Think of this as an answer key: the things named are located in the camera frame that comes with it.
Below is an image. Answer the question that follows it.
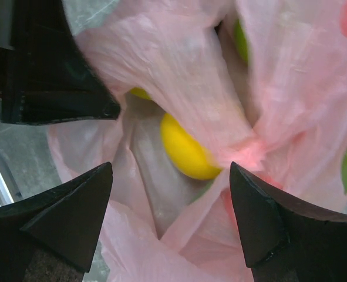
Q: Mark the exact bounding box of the pink plastic bag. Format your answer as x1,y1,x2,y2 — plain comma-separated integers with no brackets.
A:
48,1,347,281

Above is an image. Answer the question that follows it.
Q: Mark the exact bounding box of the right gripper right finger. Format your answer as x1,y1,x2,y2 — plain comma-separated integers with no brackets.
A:
230,163,347,281

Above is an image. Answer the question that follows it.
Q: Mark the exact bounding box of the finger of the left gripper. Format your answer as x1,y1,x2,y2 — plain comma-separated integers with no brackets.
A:
0,1,120,125

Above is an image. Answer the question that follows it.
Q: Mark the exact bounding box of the yellow lemon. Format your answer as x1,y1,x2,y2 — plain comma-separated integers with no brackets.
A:
160,113,221,180
130,87,151,100

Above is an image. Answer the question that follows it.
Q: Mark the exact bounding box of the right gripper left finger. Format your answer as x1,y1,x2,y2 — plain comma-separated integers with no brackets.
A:
0,162,113,281

